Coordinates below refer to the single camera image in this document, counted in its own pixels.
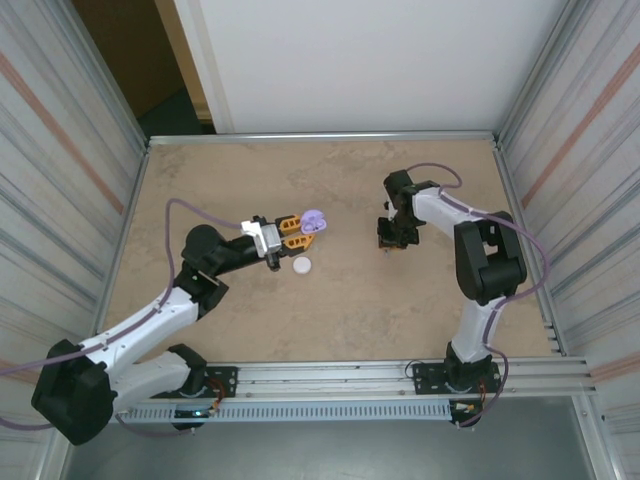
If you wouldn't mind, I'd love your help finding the purple charging case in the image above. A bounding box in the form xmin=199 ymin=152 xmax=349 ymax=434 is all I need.
xmin=300 ymin=208 xmax=330 ymax=236

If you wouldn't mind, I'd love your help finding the grey slotted cable duct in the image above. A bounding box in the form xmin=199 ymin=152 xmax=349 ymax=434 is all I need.
xmin=114 ymin=401 xmax=454 ymax=425

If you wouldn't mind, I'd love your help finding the aluminium table side rail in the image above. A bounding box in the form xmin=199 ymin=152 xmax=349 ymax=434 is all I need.
xmin=94 ymin=142 xmax=151 ymax=331
xmin=492 ymin=139 xmax=566 ymax=357

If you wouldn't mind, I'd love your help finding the aluminium corner post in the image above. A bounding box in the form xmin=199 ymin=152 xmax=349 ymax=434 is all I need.
xmin=44 ymin=0 xmax=151 ymax=146
xmin=498 ymin=0 xmax=596 ymax=142

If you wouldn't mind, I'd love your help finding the base electronics with wires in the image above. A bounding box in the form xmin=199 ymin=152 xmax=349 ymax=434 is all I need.
xmin=448 ymin=398 xmax=484 ymax=430
xmin=171 ymin=407 xmax=221 ymax=432

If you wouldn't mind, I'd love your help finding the aluminium table frame rail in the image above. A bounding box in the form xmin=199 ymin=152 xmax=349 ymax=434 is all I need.
xmin=146 ymin=130 xmax=503 ymax=148

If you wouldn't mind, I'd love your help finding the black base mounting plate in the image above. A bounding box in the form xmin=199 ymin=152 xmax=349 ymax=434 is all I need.
xmin=411 ymin=360 xmax=503 ymax=397
xmin=148 ymin=366 xmax=239 ymax=400

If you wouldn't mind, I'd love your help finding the brown wooden door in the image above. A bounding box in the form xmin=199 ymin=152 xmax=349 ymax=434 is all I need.
xmin=72 ymin=0 xmax=206 ymax=121

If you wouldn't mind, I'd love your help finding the long aluminium mounting rail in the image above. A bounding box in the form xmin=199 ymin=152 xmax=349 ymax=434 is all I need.
xmin=114 ymin=357 xmax=600 ymax=401

